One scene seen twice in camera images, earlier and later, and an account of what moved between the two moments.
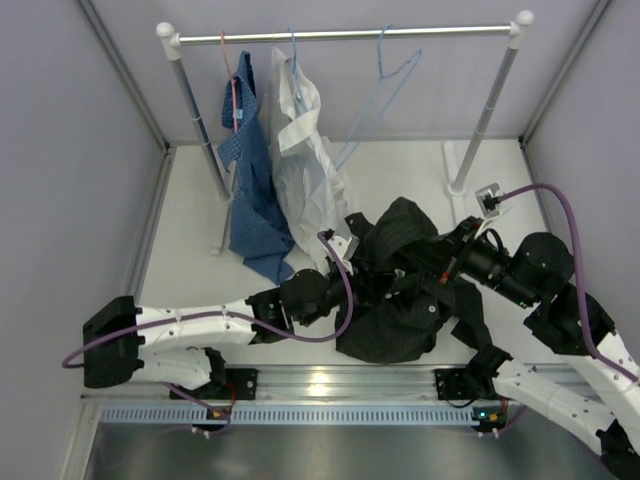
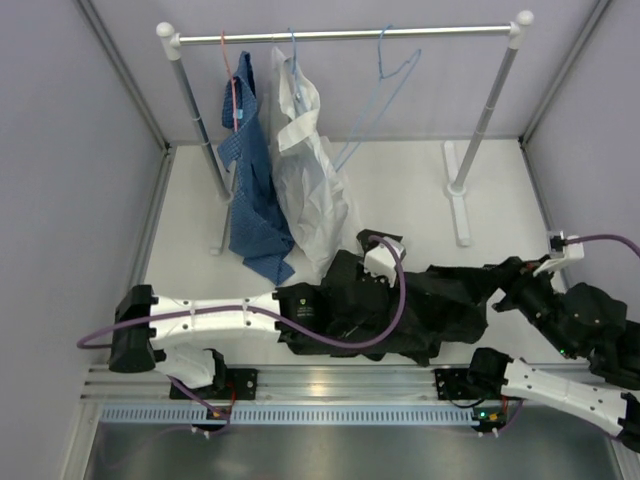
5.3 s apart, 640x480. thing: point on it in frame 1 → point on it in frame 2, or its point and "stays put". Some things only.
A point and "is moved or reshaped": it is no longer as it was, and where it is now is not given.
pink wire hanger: x=232 y=80 stays put
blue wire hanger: x=293 y=67 stays put
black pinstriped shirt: x=402 y=294 is moved or reshaped
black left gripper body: x=337 y=290 → x=384 y=314
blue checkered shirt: x=259 y=235 stays put
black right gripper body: x=458 y=250 → x=529 y=293
